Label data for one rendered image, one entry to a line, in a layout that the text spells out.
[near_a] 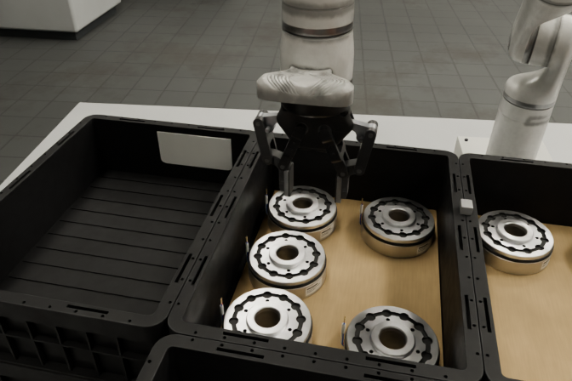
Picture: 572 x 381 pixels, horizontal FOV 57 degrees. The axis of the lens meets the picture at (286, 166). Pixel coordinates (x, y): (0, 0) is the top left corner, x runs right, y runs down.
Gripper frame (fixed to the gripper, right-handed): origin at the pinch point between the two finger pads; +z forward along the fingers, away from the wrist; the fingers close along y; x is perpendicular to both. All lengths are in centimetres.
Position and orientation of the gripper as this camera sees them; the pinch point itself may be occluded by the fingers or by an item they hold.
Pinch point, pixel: (313, 185)
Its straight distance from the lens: 62.5
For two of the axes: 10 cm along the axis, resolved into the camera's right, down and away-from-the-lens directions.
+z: 0.1, 8.4, 5.4
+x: -2.3, 5.3, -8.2
